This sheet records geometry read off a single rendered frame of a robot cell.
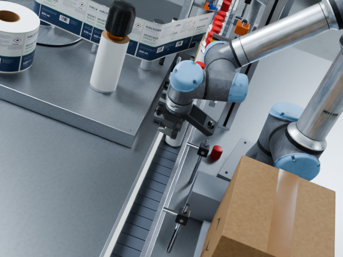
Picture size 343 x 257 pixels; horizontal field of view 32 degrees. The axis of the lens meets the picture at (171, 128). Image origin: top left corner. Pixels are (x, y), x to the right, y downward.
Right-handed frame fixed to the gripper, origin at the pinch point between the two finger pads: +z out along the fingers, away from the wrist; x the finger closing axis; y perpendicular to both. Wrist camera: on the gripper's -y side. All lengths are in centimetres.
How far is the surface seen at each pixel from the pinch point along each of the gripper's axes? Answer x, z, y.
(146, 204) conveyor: 26.2, -8.8, 0.3
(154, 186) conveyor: 19.3, -4.8, 0.2
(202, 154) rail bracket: 4.9, -4.9, -9.2
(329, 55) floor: -244, 248, -94
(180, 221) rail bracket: 30.8, -20.1, -9.0
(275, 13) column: -43.2, -15.2, -15.0
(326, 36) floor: -278, 268, -91
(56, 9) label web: -37, 16, 55
